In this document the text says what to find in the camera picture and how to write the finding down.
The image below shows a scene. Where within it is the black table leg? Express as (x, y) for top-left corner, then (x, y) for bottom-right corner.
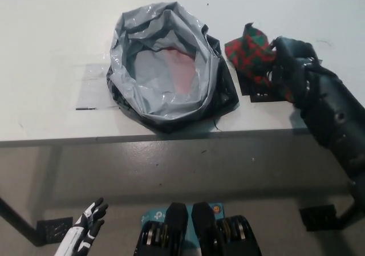
(0, 196), (48, 247)
(336, 178), (365, 221)

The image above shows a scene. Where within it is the black tape patch on table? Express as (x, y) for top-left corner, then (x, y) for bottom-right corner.
(238, 67), (297, 104)

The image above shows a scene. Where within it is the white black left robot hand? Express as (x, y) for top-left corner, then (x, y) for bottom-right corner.
(54, 197), (109, 256)

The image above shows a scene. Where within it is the clear tape patch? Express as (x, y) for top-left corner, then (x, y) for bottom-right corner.
(75, 63), (123, 111)

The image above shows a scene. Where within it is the red green patterned garment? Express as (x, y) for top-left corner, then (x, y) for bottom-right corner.
(224, 22), (286, 101)

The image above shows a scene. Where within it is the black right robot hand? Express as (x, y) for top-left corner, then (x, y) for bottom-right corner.
(267, 35), (319, 103)

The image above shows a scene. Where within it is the black grey plastic bag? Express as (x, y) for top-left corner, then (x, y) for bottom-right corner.
(106, 1), (239, 134)

